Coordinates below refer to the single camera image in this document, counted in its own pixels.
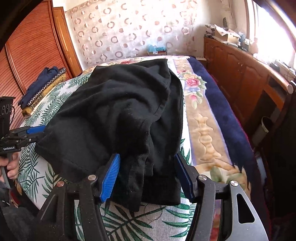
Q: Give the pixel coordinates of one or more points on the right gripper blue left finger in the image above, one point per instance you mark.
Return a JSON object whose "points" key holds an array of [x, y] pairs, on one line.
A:
{"points": [[106, 177]]}

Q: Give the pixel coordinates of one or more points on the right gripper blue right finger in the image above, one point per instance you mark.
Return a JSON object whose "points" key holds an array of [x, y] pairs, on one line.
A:
{"points": [[188, 178]]}

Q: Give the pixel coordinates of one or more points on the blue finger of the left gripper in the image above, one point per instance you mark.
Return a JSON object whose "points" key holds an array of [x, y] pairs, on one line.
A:
{"points": [[26, 130]]}

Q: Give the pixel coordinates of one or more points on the black t-shirt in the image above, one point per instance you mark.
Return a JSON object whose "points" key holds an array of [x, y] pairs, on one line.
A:
{"points": [[135, 110]]}

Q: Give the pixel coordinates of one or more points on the person's left hand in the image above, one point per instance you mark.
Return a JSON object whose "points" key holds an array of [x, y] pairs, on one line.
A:
{"points": [[12, 166]]}

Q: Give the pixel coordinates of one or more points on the yellow patterned folded garment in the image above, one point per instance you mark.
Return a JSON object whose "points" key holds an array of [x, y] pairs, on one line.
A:
{"points": [[60, 77]]}

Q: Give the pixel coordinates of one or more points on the floral blanket with navy border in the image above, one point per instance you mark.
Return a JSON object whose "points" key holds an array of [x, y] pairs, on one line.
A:
{"points": [[212, 140]]}

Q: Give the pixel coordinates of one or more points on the navy folded garment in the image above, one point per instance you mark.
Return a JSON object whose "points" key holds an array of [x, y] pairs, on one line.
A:
{"points": [[44, 77]]}

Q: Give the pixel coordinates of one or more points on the wooden louvered wardrobe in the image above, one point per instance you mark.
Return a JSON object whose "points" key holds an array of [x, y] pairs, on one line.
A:
{"points": [[41, 40]]}

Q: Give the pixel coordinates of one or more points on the white waste bin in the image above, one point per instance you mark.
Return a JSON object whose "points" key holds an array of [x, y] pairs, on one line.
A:
{"points": [[265, 126]]}

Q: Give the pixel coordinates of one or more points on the wooden sideboard cabinet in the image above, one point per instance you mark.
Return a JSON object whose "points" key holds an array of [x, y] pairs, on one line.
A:
{"points": [[253, 89]]}

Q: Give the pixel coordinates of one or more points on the circle patterned sheer curtain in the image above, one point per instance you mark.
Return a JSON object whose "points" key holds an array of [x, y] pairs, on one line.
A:
{"points": [[104, 31]]}

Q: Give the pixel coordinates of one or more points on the cardboard box with blue items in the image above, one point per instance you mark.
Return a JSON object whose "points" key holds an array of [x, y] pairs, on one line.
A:
{"points": [[156, 49]]}

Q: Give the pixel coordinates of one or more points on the open cardboard box on cabinet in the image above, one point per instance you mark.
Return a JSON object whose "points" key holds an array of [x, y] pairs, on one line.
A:
{"points": [[226, 35]]}

